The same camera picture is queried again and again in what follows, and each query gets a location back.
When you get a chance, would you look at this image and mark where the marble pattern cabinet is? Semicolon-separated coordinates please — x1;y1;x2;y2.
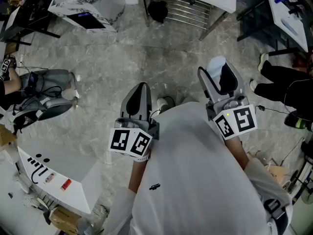
47;0;127;34

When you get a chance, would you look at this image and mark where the white wristband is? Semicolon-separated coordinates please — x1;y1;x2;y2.
133;152;151;163

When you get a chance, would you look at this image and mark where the white cabinet with black marks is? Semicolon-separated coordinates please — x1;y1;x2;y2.
16;141;101;214

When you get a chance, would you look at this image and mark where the person's left forearm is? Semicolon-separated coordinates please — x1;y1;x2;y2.
128;157;150;193

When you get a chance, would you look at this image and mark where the person's white t-shirt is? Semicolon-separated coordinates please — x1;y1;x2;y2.
102;101;294;235

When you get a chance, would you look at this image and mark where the pale blue bar of soap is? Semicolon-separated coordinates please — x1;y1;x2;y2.
206;55;226;79

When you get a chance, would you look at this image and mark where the standing fan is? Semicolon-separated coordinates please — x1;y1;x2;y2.
300;179;313;205

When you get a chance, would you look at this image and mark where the small pink tube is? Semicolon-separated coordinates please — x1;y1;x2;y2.
44;172;57;185

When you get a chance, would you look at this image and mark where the another person's forearm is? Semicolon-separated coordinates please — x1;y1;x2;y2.
0;67;23;95

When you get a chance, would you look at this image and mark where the brown cardboard box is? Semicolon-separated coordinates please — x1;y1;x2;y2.
0;124;18;148
48;205;83;235

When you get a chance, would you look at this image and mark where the black frame desk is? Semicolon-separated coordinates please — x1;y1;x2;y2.
0;5;61;47

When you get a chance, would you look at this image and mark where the pale blue oblong object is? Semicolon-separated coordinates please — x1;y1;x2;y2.
280;18;299;36

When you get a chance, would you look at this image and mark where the person's white shoe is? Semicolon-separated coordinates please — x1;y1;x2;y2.
156;97;170;113

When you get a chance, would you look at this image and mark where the white table with black frame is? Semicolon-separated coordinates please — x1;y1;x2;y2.
236;0;309;57

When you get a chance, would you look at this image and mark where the small red container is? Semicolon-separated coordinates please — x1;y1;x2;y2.
60;178;72;192

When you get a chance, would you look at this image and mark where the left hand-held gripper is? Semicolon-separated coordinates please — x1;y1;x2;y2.
108;82;160;159

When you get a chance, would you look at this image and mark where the person's right forearm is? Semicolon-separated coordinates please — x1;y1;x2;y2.
224;133;250;170

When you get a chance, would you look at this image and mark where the black grey strap buckle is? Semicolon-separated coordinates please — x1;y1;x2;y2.
263;198;287;220

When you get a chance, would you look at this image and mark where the black tool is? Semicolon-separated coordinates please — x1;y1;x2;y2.
288;4;304;20

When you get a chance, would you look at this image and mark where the black shoe with yellow stripe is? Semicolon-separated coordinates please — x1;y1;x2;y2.
284;110;313;132

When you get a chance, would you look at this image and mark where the metal rack frame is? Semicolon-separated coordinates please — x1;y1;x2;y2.
139;0;230;42

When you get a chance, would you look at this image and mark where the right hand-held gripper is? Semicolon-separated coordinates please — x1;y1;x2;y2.
197;59;258;141

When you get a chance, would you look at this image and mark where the small black adapter with cable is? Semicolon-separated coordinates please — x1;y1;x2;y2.
255;104;291;115

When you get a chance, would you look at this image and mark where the black cloth bundle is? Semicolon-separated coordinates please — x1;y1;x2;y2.
147;0;169;24

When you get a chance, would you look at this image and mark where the crumpled brown cardboard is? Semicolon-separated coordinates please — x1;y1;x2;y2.
265;164;291;185

